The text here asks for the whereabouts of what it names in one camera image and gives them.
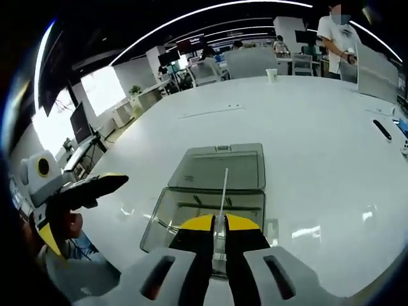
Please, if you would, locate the white office chair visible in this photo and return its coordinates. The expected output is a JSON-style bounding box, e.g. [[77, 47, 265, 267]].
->
[[190, 60, 221, 86], [292, 53, 315, 77]]

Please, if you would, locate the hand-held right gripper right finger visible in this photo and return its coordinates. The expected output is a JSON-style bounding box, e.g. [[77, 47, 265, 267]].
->
[[224, 214, 344, 306]]

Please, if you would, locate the wall display screen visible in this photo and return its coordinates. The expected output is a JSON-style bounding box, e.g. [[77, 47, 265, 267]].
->
[[176, 33, 205, 54]]

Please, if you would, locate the blue cloth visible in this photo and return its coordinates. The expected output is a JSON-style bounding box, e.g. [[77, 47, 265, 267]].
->
[[393, 117, 408, 135]]

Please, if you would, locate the small black monitor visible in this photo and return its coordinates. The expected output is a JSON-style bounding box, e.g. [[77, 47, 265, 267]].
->
[[158, 52, 180, 64]]

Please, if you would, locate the person's blue jeans leg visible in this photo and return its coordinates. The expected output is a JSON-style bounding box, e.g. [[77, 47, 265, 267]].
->
[[68, 231, 106, 262]]

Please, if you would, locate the clear plastic divider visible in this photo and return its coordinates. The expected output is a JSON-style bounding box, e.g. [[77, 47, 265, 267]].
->
[[211, 168, 229, 279]]

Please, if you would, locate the grey privacy panel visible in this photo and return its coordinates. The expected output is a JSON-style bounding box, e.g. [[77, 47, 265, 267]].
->
[[224, 49, 279, 80]]

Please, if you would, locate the black remote control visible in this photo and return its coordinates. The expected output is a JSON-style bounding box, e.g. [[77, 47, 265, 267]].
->
[[372, 119, 393, 141]]

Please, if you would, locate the hanging dark screen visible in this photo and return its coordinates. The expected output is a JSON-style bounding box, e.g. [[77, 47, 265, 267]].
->
[[38, 73, 74, 117]]

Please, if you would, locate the large black monitor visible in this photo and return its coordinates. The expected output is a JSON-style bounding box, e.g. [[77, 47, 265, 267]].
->
[[69, 101, 95, 144]]

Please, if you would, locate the clear grey guide fixture box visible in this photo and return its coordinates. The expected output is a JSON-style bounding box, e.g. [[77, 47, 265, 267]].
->
[[140, 142, 267, 254]]

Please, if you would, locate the person's left hand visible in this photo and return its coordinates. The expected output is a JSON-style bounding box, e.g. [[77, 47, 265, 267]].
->
[[47, 207, 85, 252]]

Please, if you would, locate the flat clear plastic piece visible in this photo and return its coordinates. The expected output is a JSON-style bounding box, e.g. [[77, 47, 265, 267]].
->
[[266, 218, 280, 248]]

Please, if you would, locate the white low cabinet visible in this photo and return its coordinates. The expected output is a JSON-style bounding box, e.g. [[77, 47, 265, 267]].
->
[[113, 103, 141, 127]]

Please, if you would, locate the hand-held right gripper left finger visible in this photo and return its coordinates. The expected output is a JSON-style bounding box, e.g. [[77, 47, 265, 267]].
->
[[71, 214, 215, 306]]

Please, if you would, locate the white standing desk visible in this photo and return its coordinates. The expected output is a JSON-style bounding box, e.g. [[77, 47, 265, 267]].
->
[[62, 140, 108, 175]]

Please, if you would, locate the white upright panel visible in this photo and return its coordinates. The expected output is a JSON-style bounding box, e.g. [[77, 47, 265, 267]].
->
[[339, 40, 401, 105]]

